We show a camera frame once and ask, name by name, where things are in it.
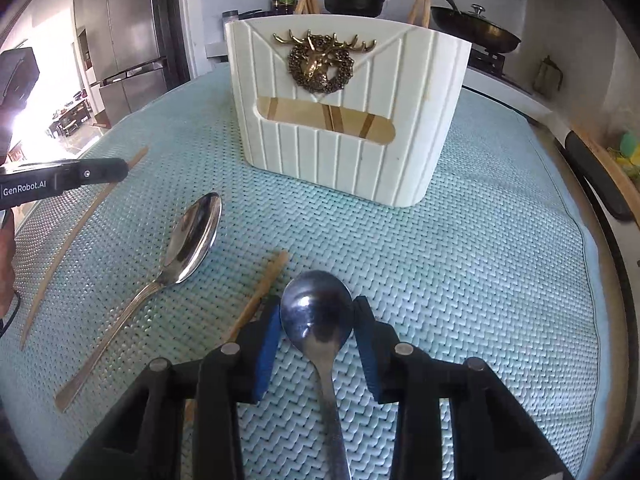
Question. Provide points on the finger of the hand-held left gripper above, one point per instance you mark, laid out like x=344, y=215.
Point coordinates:
x=100, y=171

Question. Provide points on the grey steel refrigerator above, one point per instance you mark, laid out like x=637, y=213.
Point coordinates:
x=125, y=35

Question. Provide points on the wok with glass lid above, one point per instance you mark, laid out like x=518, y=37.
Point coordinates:
x=475, y=30

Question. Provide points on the small steel spoon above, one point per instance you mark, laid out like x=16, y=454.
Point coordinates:
x=315, y=310

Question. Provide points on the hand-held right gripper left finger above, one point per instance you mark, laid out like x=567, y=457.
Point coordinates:
x=265, y=360

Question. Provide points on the small dark sauce bottle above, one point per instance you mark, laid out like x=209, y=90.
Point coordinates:
x=275, y=6

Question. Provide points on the teal woven placemat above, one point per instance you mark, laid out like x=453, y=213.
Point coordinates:
x=475, y=260

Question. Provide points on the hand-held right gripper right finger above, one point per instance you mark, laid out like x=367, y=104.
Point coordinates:
x=372, y=365

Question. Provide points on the large steel spoon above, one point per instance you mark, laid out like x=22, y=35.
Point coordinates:
x=195, y=240

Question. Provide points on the person's left hand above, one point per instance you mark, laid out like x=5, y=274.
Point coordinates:
x=6, y=270

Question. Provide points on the black glass gas stove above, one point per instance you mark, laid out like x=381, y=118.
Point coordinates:
x=487, y=62

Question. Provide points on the dark water bottle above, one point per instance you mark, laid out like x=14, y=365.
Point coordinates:
x=547, y=75

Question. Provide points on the dark dining furniture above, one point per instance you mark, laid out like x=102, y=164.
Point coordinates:
x=67, y=117

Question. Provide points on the black door frame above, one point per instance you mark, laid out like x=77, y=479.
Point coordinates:
x=177, y=10

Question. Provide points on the white utensil holder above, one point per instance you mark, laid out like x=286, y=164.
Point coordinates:
x=320, y=170

